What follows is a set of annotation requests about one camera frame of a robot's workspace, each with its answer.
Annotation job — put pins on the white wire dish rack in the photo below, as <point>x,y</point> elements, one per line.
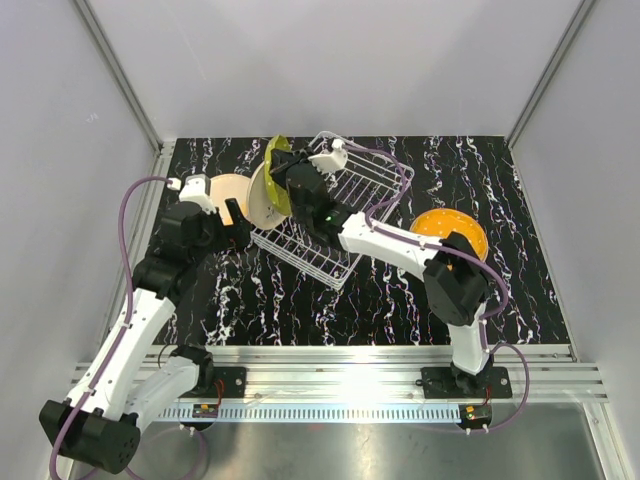
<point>371,178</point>

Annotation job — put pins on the orange cream branch plate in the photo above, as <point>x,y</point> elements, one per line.
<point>230,186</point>

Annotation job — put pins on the right aluminium frame post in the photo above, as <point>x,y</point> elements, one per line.
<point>575,25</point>

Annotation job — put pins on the aluminium frame post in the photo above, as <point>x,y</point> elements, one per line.
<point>109,56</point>
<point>575,25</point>

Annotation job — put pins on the black marble pattern mat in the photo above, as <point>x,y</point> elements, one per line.
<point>254,298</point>

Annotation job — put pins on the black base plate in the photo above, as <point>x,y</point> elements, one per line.
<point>450,383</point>
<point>229,381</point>

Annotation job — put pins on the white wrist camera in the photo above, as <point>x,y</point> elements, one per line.
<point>195,189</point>
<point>331,161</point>

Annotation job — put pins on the blue cream branch plate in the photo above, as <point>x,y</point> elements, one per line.
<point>262,212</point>

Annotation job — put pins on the left aluminium frame post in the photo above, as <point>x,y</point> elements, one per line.
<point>109,56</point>

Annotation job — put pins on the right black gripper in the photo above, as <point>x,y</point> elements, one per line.
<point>280,162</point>

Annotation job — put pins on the green polka dot plate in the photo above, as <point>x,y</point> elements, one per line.
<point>278,156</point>

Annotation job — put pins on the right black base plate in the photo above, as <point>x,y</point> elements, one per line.
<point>450,383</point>

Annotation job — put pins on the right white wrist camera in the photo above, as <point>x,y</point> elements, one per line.
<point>331,161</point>

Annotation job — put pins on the white slotted cable duct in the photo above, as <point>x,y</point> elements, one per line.
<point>314,413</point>

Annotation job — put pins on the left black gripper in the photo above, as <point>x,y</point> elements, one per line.
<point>230,236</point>

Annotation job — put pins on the orange polka dot plate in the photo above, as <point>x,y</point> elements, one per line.
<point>443,221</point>

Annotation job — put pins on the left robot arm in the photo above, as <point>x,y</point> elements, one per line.
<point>101,420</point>

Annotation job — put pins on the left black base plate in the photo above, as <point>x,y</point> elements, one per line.
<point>229,381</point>

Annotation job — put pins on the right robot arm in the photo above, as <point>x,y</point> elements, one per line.
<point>454,277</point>

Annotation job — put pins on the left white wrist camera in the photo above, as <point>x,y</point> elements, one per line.
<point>195,189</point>

